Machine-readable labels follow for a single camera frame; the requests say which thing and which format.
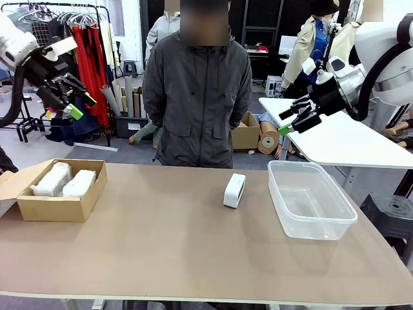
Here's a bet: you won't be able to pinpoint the black metal clothes rack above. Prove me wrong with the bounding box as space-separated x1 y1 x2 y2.
1 2 112 148

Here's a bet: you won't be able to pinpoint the black metal strut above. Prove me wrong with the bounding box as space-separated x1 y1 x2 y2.
392 167 413 198

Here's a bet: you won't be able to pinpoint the person in dark grey jacket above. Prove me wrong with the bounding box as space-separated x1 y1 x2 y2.
141 0 253 169

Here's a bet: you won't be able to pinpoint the green shirt mannequin torso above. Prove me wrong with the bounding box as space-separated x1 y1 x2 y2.
128 119 162 150

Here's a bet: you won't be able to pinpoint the dark clothed bystander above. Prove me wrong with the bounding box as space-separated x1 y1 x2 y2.
0 145 19 175

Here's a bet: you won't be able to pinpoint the brown kraft paper roll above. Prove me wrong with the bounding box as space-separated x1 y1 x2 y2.
257 121 281 156

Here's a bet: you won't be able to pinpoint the beige coat mannequin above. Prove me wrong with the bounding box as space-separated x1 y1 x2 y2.
281 0 343 98

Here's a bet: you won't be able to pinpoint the grey step stool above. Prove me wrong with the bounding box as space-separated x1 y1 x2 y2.
123 60 138 78

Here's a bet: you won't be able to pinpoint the beige paper roll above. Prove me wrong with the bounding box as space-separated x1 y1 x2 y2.
112 79 128 114

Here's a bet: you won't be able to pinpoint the cream hanging garment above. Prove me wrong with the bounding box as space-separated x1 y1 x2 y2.
99 21 121 70

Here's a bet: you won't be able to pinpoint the bare mannequin limbs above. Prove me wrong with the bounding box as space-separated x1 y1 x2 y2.
382 118 413 149

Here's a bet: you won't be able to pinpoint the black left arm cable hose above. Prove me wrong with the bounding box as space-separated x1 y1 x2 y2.
0 53 36 129

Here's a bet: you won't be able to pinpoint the brown cardboard carton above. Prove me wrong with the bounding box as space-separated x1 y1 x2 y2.
231 111 261 152

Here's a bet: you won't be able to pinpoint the open cardboard box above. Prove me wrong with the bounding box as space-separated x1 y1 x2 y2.
0 158 108 223

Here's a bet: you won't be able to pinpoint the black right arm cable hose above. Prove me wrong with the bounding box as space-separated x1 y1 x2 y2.
345 14 413 122

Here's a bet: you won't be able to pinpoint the cream vest mannequin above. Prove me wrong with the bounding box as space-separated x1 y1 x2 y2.
328 0 385 65

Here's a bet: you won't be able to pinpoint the bubble clock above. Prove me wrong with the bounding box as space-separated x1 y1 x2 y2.
63 170 97 198
31 162 72 197

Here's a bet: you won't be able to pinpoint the slanted grey paper roll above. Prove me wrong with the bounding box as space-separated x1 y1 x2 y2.
99 84 122 118

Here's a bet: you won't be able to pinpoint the white floor rail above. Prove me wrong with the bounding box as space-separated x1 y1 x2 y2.
73 141 119 152

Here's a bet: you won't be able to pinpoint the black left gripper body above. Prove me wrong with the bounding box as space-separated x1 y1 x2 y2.
24 53 74 90

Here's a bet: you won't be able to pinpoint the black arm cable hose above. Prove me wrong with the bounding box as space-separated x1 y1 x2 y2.
345 14 413 122
0 53 36 129

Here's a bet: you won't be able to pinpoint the blue shirt mannequin torso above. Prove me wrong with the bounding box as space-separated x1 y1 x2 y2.
259 111 285 130

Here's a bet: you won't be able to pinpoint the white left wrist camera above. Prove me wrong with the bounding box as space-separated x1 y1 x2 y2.
43 36 78 62

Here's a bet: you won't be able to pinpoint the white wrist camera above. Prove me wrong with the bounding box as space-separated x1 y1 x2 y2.
43 36 78 62
302 57 333 85

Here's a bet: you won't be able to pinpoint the black plastic stool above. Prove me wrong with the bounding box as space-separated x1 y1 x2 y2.
359 192 413 259

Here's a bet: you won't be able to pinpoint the dark plastic crate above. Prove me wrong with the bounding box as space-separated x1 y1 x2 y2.
114 114 151 139

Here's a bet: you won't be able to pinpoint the white wire frame cube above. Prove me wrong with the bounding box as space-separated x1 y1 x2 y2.
266 76 285 98

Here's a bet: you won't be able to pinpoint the black metal stand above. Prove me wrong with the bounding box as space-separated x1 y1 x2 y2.
14 96 46 143

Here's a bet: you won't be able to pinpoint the black hanging garment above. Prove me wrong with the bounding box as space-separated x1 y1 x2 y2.
46 19 78 85

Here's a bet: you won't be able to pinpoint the checkered hanging garment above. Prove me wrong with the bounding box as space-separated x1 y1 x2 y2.
32 21 49 46

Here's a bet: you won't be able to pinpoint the grey hoodie mannequin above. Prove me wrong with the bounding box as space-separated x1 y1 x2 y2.
145 0 181 62

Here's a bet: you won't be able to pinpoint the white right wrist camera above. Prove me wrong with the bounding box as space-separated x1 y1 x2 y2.
302 57 333 85

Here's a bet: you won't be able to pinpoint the white digital alarm clock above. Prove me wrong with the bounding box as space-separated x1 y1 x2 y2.
223 173 247 209

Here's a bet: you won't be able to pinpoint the clear plastic storage bin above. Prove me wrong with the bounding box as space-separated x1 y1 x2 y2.
267 160 359 242

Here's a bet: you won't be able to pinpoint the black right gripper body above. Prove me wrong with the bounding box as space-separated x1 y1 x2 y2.
310 84 351 116

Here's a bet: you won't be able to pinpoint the navy blue garment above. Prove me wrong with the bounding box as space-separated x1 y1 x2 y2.
45 106 101 147

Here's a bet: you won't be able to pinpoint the white monitor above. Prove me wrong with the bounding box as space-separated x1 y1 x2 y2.
279 35 299 56

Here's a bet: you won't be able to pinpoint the tall grey cardboard tube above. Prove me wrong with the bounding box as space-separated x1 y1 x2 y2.
125 76 135 118

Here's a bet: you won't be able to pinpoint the black hat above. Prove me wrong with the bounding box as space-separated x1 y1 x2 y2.
310 0 340 17

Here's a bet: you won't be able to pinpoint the red hanging dress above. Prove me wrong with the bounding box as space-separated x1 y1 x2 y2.
71 25 110 127

